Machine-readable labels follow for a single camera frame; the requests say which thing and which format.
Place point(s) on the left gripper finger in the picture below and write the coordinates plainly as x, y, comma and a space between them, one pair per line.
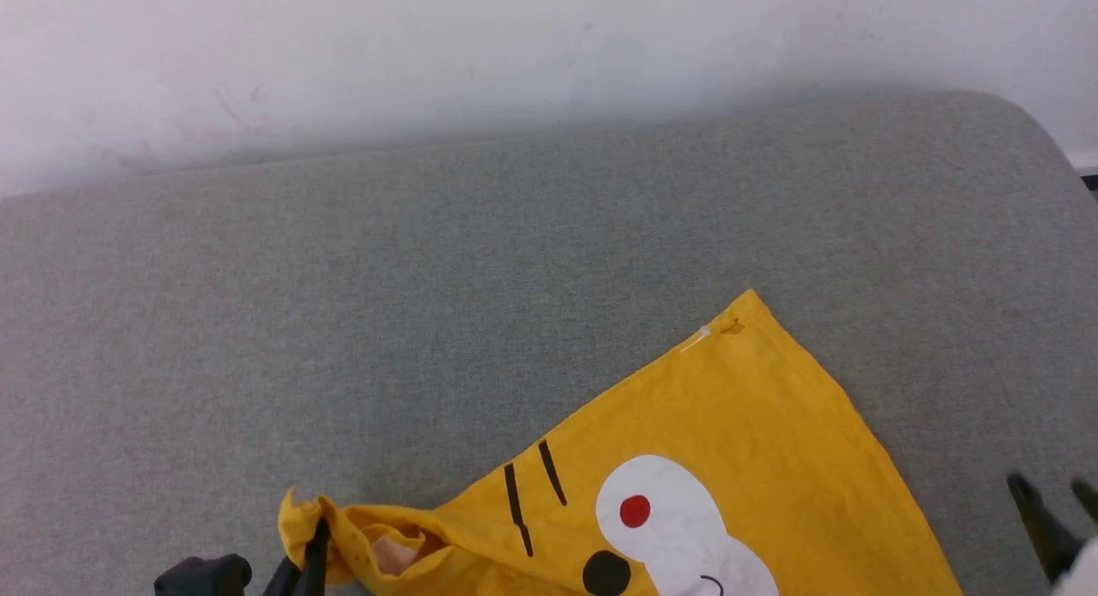
281, 580
314, 562

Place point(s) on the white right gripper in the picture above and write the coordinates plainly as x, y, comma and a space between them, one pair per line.
1082, 574

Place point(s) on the yellow cartoon-print garment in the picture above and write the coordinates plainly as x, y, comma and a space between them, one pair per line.
755, 424

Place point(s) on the grey-green fabric sofa cushion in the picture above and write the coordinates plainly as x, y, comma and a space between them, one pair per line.
429, 279

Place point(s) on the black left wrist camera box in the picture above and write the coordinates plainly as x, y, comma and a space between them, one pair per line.
202, 577

